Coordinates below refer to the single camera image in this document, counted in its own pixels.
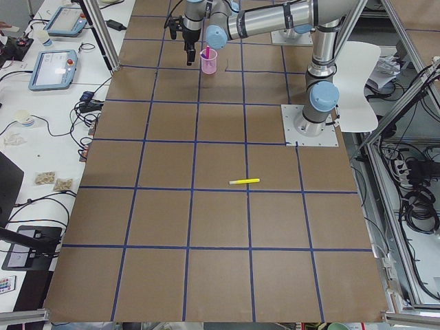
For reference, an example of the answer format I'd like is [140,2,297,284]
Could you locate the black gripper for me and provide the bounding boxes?
[164,16,201,66]

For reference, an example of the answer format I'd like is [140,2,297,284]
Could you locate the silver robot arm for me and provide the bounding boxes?
[164,0,366,138]

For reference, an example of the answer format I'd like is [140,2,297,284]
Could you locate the pink mesh cup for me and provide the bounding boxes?
[200,48,217,74]

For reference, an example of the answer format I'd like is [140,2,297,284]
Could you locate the black power brick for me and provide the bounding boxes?
[106,19,127,31]

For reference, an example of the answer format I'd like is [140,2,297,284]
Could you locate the black power adapter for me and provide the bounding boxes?
[80,91,94,102]

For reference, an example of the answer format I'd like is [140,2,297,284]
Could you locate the blue teach pendant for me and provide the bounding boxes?
[44,6,87,37]
[28,49,78,91]

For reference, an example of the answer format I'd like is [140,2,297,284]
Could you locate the yellow marker pen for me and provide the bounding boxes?
[228,178,261,186]

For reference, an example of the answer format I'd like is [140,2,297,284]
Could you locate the white chair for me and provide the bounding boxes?
[333,41,381,133]

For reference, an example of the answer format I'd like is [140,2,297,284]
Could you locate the aluminium frame post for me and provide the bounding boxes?
[78,0,120,72]

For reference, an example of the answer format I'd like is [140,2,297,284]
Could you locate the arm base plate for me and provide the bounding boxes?
[281,104,338,147]

